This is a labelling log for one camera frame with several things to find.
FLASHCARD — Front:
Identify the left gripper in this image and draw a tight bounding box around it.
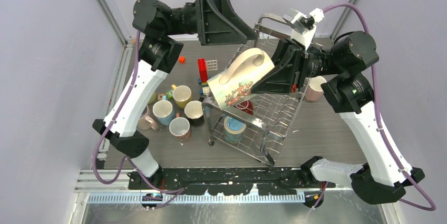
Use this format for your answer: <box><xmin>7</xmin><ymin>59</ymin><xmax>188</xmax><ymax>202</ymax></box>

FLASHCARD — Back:
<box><xmin>163</xmin><ymin>0</ymin><xmax>258</xmax><ymax>46</ymax></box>

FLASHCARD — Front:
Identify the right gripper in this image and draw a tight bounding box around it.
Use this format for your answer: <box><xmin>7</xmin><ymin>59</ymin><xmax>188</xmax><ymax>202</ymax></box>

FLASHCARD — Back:
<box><xmin>247</xmin><ymin>37</ymin><xmax>344</xmax><ymax>94</ymax></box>

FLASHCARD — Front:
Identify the pink faceted mug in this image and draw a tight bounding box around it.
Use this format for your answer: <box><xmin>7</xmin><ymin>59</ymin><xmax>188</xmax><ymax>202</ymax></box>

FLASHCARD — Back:
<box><xmin>305</xmin><ymin>76</ymin><xmax>326</xmax><ymax>102</ymax></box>

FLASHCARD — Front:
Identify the dark red mug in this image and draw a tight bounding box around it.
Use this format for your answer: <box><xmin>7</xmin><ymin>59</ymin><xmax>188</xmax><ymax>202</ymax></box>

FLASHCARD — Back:
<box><xmin>235</xmin><ymin>100</ymin><xmax>254</xmax><ymax>115</ymax></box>

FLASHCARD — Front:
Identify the cream mug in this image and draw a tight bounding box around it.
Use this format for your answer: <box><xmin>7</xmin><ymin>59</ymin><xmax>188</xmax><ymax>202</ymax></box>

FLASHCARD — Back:
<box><xmin>207</xmin><ymin>48</ymin><xmax>274</xmax><ymax>110</ymax></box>

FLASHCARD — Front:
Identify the blue butterfly mug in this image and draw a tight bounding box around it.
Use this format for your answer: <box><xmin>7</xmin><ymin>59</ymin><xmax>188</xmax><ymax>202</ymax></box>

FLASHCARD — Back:
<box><xmin>223</xmin><ymin>116</ymin><xmax>247</xmax><ymax>145</ymax></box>

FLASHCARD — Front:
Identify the black mug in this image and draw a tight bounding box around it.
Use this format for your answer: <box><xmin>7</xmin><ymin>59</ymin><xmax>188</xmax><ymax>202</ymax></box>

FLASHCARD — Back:
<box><xmin>184</xmin><ymin>101</ymin><xmax>205</xmax><ymax>126</ymax></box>

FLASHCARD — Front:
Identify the light blue faceted mug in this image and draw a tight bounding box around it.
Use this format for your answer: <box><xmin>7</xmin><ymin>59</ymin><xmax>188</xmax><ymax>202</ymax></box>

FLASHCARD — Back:
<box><xmin>152</xmin><ymin>100</ymin><xmax>176</xmax><ymax>126</ymax></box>

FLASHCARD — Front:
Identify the salmon pink mug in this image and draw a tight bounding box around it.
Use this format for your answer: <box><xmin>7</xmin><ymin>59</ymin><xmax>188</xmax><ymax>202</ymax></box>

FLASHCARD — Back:
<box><xmin>169</xmin><ymin>117</ymin><xmax>191</xmax><ymax>141</ymax></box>

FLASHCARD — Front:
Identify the iridescent pink mug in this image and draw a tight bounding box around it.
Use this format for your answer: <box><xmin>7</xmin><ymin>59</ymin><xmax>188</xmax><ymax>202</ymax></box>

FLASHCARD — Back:
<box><xmin>137</xmin><ymin>105</ymin><xmax>159</xmax><ymax>131</ymax></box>

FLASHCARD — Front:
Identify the pale yellow faceted mug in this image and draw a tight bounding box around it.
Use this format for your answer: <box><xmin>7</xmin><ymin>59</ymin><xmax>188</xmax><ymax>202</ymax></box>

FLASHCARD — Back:
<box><xmin>148</xmin><ymin>92</ymin><xmax>157</xmax><ymax>105</ymax></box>

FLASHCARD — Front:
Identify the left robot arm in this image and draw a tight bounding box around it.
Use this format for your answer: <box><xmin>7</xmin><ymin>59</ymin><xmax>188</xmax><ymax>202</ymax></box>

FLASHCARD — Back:
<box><xmin>92</xmin><ymin>0</ymin><xmax>257</xmax><ymax>189</ymax></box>

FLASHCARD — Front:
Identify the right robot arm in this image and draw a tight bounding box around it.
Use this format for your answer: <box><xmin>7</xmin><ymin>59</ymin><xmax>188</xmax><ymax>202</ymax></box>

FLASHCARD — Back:
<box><xmin>251</xmin><ymin>31</ymin><xmax>425</xmax><ymax>204</ymax></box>

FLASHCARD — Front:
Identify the small orange cube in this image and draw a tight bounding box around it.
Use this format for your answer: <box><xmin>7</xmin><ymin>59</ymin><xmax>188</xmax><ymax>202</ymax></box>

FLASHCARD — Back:
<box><xmin>178</xmin><ymin>56</ymin><xmax>186</xmax><ymax>64</ymax></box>

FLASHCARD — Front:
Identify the red block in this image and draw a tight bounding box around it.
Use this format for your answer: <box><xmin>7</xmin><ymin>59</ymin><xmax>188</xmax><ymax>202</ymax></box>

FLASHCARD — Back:
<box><xmin>198</xmin><ymin>58</ymin><xmax>208</xmax><ymax>83</ymax></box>

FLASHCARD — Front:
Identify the green toy cube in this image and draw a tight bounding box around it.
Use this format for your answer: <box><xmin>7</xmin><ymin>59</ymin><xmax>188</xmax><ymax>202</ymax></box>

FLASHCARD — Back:
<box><xmin>164</xmin><ymin>89</ymin><xmax>173</xmax><ymax>99</ymax></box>

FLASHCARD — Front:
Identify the small white wire basket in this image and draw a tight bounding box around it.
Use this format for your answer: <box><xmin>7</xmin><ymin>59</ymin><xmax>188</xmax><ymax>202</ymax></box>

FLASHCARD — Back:
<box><xmin>205</xmin><ymin>60</ymin><xmax>218</xmax><ymax>71</ymax></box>

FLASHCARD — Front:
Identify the steel wire dish rack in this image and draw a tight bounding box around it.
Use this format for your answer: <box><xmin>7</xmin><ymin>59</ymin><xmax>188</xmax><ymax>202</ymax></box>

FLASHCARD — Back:
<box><xmin>201</xmin><ymin>13</ymin><xmax>324</xmax><ymax>171</ymax></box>

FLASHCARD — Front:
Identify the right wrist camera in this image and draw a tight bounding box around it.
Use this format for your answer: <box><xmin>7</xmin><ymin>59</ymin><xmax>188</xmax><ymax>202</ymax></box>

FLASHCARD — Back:
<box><xmin>283</xmin><ymin>8</ymin><xmax>324</xmax><ymax>51</ymax></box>

